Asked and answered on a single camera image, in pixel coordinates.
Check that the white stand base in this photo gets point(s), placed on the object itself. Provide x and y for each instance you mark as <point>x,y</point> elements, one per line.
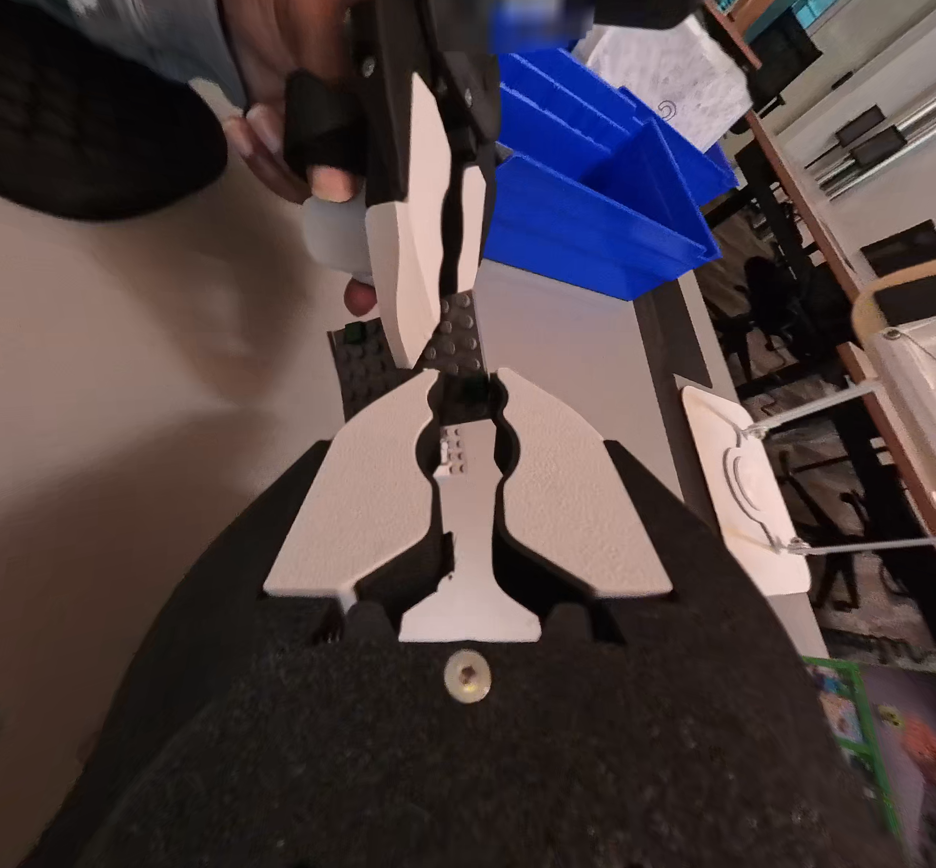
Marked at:
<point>716,429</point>

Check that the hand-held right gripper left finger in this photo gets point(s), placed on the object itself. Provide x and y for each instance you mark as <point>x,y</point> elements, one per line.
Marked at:
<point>351,510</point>

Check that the colourful lego box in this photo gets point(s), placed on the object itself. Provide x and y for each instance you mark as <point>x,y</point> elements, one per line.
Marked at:
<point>899,751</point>

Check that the wood-rimmed panel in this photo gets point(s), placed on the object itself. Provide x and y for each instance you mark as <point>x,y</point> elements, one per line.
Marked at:
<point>907,371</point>

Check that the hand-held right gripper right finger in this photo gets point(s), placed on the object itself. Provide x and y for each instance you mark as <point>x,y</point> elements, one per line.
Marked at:
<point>585,510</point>

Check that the white printed paper bag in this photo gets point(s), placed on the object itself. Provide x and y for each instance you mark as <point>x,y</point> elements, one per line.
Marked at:
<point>658,78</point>

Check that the black office chair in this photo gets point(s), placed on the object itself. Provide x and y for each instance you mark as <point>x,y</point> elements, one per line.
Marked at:
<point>764,298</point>

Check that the black mesh chair armrest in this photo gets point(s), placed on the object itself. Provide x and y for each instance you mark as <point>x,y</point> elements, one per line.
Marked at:
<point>88,144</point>

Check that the person's left hand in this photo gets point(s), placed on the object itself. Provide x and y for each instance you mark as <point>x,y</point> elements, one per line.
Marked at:
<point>292,20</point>

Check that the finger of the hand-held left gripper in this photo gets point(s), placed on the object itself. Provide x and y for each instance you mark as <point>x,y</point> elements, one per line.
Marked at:
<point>479,210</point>
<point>409,261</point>

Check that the brown-edged white table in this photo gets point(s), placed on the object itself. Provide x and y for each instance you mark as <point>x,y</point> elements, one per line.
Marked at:
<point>877,42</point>

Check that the silver metal rails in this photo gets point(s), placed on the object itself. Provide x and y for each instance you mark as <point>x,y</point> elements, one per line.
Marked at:
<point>870,144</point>

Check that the blue plastic storage bin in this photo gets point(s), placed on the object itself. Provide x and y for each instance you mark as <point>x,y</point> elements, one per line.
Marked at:
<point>585,239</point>
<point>556,93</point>

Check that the grey lego baseplate build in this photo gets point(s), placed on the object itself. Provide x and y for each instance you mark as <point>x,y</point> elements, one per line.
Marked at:
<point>365,371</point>

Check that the large dark grey lego plate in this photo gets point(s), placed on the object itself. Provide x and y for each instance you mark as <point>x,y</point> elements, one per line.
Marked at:
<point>457,334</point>

